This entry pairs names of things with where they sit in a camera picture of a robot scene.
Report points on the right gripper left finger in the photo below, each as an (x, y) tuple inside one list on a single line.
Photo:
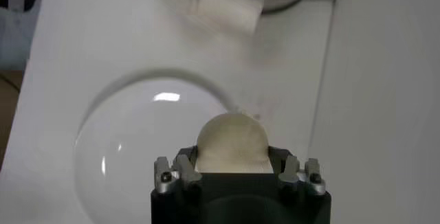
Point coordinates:
[(166, 177)]

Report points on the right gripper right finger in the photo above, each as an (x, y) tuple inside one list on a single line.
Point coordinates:
[(314, 180)]

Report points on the white steamed baozi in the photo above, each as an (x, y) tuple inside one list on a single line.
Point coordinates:
[(233, 143)]

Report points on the perforated steel steamer basket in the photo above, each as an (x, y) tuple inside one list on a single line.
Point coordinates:
[(227, 5)]

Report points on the large white plate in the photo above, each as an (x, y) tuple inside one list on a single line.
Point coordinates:
[(137, 160)]

